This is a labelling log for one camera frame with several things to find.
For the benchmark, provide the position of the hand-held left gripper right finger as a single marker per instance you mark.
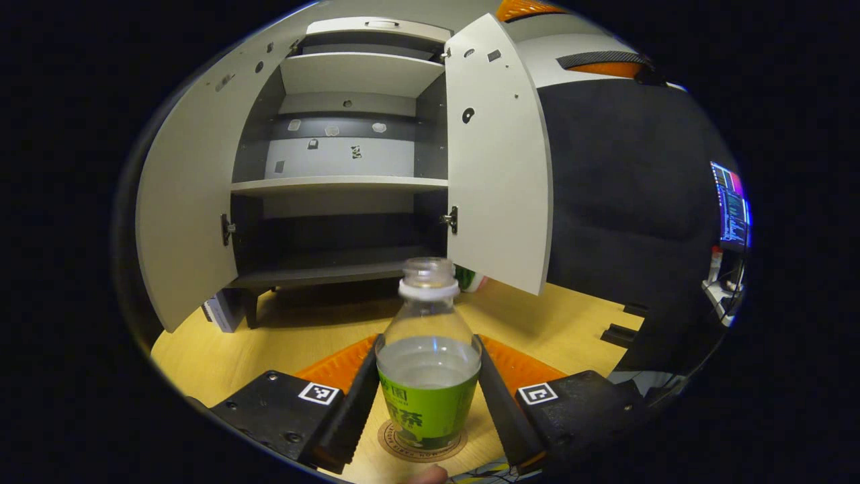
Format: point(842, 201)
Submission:
point(504, 410)

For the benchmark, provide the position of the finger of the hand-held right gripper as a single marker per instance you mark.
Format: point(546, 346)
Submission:
point(527, 9)
point(605, 64)

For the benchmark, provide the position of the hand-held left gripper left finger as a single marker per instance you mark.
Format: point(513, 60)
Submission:
point(349, 417)

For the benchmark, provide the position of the round brown coaster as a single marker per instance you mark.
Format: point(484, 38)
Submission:
point(388, 440)

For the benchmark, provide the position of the green label bottle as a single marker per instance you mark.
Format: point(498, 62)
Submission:
point(428, 376)

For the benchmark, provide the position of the white cabinet door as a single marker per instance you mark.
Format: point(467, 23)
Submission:
point(195, 188)
point(500, 168)

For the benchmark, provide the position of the white cabinet shelf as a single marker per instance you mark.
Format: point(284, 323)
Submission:
point(336, 186)
point(363, 74)

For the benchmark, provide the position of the white grey cabinet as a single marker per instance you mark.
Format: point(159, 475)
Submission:
point(336, 235)

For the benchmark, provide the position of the white cabinet drawer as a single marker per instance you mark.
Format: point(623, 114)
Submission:
point(336, 28)

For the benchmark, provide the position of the white bottle red cap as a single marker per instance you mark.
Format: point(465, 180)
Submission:
point(715, 265)

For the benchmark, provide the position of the green striped toy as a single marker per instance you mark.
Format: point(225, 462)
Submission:
point(470, 279)

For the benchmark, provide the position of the black backdrop cloth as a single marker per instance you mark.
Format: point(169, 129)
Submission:
point(625, 202)

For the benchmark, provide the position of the white blue book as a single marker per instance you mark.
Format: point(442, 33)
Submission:
point(225, 312)

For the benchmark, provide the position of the computer monitor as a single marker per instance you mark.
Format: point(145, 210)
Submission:
point(732, 208)

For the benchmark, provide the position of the white side table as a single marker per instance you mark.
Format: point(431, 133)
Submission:
point(722, 299)

